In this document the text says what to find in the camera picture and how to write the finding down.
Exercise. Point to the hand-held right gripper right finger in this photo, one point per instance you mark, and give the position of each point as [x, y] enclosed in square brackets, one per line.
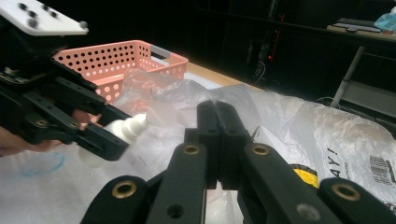
[230, 124]

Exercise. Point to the white squeeze bottle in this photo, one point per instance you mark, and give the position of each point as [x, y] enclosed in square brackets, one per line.
[134, 126]

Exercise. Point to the white desk frame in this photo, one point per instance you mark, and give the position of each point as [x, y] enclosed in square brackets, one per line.
[348, 74]

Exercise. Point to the light wooden desk top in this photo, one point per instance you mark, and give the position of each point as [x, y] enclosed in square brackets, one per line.
[358, 33]

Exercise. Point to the pink perforated plastic basket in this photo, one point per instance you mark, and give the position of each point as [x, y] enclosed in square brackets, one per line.
[109, 56]

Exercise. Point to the dark keyboard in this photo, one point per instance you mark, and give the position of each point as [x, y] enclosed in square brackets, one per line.
[358, 24]

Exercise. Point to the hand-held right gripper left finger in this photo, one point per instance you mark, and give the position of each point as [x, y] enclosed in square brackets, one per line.
[208, 118]

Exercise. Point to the clear plastic bag yellow smiley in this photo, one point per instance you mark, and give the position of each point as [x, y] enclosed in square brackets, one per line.
[311, 133]

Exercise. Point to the white table cover sheet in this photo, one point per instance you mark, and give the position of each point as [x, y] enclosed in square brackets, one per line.
[46, 193]

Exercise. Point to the dark equipment with red light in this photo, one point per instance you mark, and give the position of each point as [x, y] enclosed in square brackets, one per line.
[264, 56]

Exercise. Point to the teal plastic bag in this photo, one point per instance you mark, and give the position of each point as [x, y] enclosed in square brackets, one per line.
[387, 20]

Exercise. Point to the wooden table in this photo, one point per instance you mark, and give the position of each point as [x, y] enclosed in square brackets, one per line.
[218, 76]

